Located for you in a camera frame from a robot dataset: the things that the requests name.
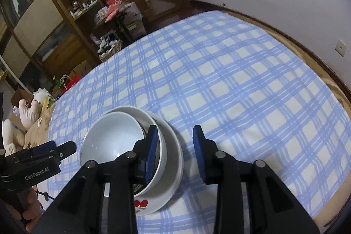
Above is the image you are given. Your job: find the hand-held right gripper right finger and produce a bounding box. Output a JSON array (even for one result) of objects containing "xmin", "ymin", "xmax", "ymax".
[{"xmin": 193, "ymin": 125, "xmax": 320, "ymax": 234}]

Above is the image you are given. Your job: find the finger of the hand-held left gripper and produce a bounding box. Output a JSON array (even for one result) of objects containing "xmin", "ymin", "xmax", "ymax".
[
  {"xmin": 54, "ymin": 141, "xmax": 77, "ymax": 162},
  {"xmin": 17, "ymin": 141, "xmax": 57, "ymax": 158}
]

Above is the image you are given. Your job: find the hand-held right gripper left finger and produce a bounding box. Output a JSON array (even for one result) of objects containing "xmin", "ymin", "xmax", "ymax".
[{"xmin": 41, "ymin": 125, "xmax": 160, "ymax": 234}]

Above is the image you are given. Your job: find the large white bowl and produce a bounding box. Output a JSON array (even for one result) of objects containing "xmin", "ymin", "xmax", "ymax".
[{"xmin": 103, "ymin": 106, "xmax": 168, "ymax": 197}]

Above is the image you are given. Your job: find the large cherry-print plate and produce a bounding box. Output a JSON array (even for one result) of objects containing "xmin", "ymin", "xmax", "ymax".
[{"xmin": 134, "ymin": 110, "xmax": 184, "ymax": 216}]

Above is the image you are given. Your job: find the white bowl with red emblem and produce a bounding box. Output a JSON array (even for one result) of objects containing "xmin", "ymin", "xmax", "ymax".
[{"xmin": 80, "ymin": 111, "xmax": 146, "ymax": 169}]

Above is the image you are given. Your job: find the person's left hand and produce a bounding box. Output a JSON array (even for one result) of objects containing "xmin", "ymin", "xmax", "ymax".
[{"xmin": 21, "ymin": 190, "xmax": 45, "ymax": 233}]

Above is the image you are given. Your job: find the cream plush toy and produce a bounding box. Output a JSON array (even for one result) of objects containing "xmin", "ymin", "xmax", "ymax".
[{"xmin": 2, "ymin": 119, "xmax": 26, "ymax": 155}]

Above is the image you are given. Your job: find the pink and white plush toy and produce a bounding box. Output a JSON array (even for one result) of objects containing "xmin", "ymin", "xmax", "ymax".
[{"xmin": 14, "ymin": 98, "xmax": 43, "ymax": 129}]

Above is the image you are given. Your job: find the yellow cushion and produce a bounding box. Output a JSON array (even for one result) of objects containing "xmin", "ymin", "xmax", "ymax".
[{"xmin": 41, "ymin": 97, "xmax": 57, "ymax": 110}]

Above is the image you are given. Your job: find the white furry plush toy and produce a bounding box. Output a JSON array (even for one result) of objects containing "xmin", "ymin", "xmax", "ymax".
[{"xmin": 33, "ymin": 88, "xmax": 51, "ymax": 103}]

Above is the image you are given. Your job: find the cardboard box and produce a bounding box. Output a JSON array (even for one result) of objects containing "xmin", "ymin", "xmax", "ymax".
[
  {"xmin": 11, "ymin": 89, "xmax": 34, "ymax": 114},
  {"xmin": 73, "ymin": 60, "xmax": 94, "ymax": 79}
]

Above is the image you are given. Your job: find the red paper bag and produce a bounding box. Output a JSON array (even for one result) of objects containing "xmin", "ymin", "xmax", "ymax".
[{"xmin": 62, "ymin": 75, "xmax": 81, "ymax": 92}]

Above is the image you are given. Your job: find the blue plaid cloth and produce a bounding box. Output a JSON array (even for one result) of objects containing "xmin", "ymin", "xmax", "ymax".
[{"xmin": 47, "ymin": 10, "xmax": 351, "ymax": 234}]

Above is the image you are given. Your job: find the wicker basket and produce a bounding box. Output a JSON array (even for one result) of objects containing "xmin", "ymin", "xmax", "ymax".
[{"xmin": 99, "ymin": 42, "xmax": 123, "ymax": 62}]

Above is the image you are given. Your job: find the wooden wardrobe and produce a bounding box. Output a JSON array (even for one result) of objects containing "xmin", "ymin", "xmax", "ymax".
[{"xmin": 0, "ymin": 0, "xmax": 99, "ymax": 92}]

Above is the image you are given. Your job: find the floral storage box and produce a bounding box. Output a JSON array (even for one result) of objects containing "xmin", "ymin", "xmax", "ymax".
[{"xmin": 125, "ymin": 2, "xmax": 146, "ymax": 38}]

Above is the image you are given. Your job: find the small dark side table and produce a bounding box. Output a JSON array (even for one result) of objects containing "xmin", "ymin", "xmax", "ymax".
[{"xmin": 95, "ymin": 5, "xmax": 138, "ymax": 40}]

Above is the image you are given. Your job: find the pink plastic packet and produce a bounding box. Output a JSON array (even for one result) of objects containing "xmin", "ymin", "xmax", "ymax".
[{"xmin": 106, "ymin": 4, "xmax": 122, "ymax": 21}]

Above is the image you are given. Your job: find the black cable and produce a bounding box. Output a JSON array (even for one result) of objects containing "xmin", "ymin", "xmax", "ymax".
[{"xmin": 34, "ymin": 189, "xmax": 57, "ymax": 201}]

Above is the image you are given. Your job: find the wall socket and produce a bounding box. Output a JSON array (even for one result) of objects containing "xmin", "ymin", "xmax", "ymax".
[{"xmin": 335, "ymin": 39, "xmax": 347, "ymax": 57}]

